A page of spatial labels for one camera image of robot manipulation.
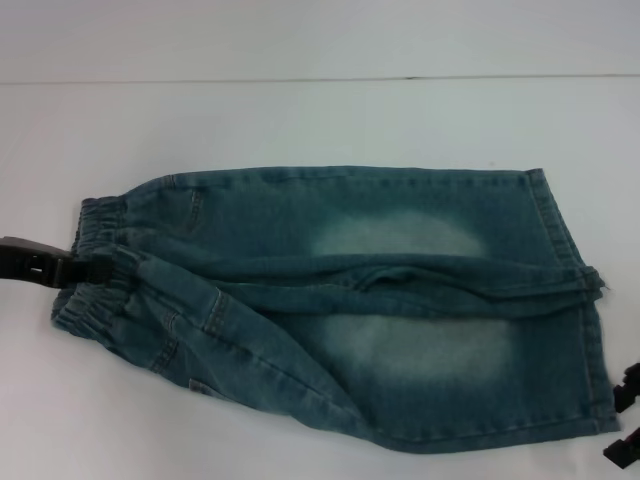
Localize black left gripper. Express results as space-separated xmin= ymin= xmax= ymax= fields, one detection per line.
xmin=0 ymin=236 xmax=115 ymax=290

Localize blue denim shorts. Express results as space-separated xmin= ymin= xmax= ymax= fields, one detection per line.
xmin=49 ymin=167 xmax=622 ymax=445

